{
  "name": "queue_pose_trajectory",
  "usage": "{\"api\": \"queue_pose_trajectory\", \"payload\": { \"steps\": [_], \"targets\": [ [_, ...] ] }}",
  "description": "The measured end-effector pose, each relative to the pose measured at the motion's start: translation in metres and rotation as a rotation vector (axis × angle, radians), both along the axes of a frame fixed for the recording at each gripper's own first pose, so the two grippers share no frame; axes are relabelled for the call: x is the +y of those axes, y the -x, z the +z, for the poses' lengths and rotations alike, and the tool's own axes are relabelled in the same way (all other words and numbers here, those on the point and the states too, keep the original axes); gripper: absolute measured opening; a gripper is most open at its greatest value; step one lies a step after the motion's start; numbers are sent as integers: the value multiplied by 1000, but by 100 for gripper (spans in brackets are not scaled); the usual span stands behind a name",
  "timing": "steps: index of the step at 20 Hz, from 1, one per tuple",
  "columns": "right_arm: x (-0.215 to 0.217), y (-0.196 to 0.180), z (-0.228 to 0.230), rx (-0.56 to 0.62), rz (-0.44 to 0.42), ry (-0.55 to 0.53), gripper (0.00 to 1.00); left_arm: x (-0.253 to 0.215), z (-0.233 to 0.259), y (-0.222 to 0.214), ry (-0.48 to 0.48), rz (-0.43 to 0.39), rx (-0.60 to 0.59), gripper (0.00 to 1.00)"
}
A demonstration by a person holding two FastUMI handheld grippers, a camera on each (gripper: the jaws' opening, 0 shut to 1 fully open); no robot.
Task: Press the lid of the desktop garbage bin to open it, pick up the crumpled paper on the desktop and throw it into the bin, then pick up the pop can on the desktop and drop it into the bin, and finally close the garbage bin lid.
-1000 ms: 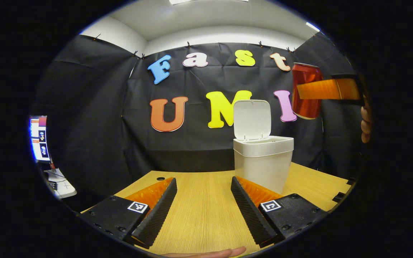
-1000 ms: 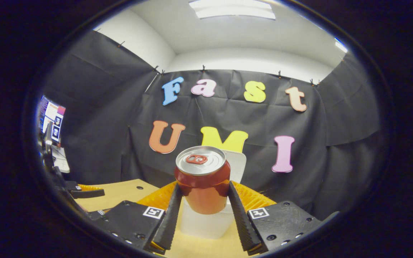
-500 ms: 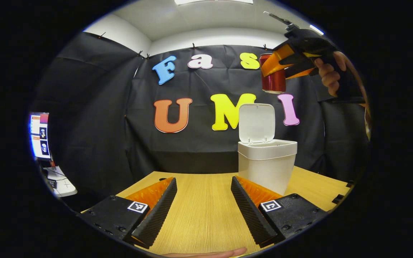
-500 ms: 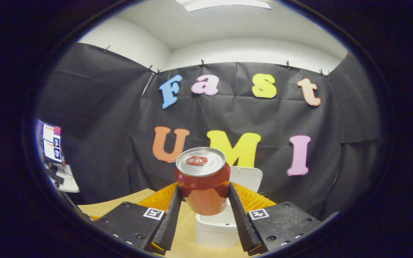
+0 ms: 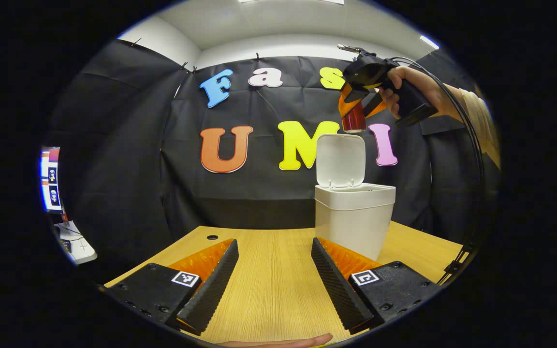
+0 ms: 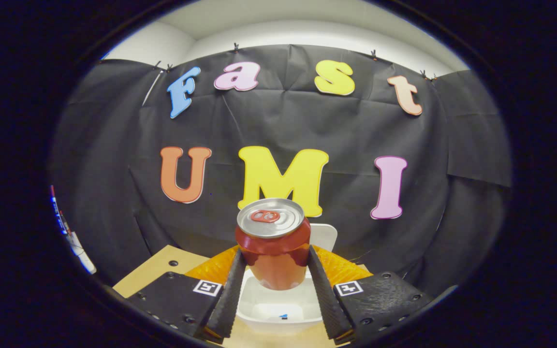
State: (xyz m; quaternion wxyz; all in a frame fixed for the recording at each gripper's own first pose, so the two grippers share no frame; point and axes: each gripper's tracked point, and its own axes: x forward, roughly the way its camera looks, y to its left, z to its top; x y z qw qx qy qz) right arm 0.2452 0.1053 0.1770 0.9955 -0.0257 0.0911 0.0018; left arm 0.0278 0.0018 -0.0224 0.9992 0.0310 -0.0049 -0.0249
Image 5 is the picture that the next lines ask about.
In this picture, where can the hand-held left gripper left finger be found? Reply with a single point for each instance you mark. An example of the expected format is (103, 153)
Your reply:
(213, 290)

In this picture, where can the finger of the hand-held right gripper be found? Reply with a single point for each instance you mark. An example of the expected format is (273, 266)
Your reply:
(351, 94)
(376, 104)

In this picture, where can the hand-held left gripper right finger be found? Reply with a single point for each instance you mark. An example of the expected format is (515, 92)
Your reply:
(335, 290)

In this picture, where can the red pop can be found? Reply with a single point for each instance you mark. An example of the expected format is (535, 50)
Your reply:
(354, 121)

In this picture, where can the white desktop garbage bin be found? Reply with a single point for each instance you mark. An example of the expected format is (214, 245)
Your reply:
(356, 222)

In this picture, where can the wooden desktop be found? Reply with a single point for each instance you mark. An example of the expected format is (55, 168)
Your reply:
(273, 280)

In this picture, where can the ceiling light panel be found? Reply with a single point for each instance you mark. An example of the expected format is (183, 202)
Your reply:
(429, 41)

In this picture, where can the black backdrop cloth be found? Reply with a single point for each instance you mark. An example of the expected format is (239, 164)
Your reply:
(240, 193)

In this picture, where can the white side table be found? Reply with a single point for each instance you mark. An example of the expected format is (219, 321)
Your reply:
(78, 246)

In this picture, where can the computer monitor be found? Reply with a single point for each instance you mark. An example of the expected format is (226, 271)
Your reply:
(51, 181)

